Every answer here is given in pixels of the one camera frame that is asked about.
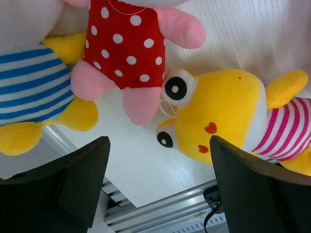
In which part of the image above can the yellow pink-striped toy left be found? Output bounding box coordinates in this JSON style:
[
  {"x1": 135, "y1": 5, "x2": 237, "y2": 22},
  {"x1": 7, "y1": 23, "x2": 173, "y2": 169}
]
[{"x1": 156, "y1": 69, "x2": 311, "y2": 175}]

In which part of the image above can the aluminium front rail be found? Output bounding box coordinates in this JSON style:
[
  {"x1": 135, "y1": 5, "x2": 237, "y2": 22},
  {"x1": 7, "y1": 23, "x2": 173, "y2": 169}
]
[{"x1": 104, "y1": 180, "x2": 217, "y2": 233}]

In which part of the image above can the perforated grey cable duct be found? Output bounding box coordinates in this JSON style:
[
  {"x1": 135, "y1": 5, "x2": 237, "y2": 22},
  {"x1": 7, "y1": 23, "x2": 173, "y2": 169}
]
[{"x1": 152, "y1": 213, "x2": 226, "y2": 233}]

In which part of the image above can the yellow blue-striped toy left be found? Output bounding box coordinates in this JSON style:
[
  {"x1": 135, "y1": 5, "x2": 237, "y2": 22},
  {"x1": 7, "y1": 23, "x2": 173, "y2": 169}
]
[{"x1": 0, "y1": 33, "x2": 98, "y2": 156}]

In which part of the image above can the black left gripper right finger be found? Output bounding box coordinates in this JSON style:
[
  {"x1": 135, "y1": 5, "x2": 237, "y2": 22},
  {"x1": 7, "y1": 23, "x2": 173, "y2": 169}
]
[{"x1": 210, "y1": 135, "x2": 311, "y2": 233}]

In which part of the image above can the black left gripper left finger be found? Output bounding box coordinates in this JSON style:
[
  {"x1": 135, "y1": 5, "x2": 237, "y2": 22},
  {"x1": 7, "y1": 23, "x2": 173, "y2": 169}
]
[{"x1": 0, "y1": 136, "x2": 110, "y2": 233}]

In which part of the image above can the pink red-dotted toy left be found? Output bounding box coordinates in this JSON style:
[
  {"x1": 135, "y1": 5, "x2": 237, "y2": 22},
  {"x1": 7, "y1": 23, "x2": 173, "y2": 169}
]
[{"x1": 70, "y1": 0, "x2": 206, "y2": 125}]

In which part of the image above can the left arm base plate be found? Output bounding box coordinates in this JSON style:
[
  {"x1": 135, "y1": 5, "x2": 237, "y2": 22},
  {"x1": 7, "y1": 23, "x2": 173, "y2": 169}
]
[{"x1": 203, "y1": 186, "x2": 224, "y2": 214}]

